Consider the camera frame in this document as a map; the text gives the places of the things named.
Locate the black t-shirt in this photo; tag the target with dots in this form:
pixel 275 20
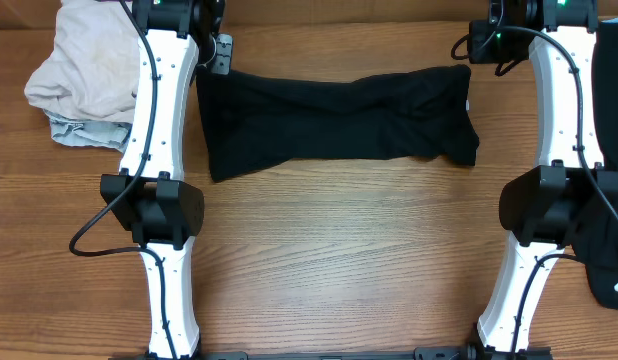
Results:
pixel 253 123

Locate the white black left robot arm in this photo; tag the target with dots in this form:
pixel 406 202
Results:
pixel 148 195

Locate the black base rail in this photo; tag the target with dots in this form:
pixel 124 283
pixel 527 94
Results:
pixel 339 355

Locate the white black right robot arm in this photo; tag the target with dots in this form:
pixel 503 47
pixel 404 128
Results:
pixel 553 205

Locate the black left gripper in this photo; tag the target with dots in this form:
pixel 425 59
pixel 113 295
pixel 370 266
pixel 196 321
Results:
pixel 221 64

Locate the light blue folded garment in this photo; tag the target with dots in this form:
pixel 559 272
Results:
pixel 88 133

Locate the beige folded garment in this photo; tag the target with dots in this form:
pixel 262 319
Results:
pixel 93 70

